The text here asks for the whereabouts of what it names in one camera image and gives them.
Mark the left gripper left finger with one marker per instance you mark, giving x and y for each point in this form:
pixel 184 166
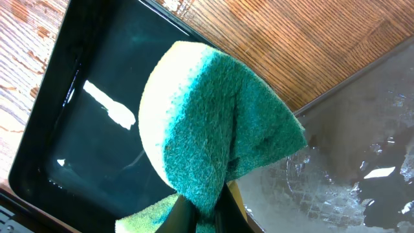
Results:
pixel 181 219

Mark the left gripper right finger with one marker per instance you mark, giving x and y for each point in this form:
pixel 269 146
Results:
pixel 228 217

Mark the green yellow sponge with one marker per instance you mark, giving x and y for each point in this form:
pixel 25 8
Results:
pixel 206 119

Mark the black water tray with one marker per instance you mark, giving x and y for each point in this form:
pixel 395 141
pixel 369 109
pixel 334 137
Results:
pixel 81 159

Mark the brown serving tray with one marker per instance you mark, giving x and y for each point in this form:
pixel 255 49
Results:
pixel 356 172

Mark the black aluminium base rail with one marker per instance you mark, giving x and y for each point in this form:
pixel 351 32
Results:
pixel 18 217

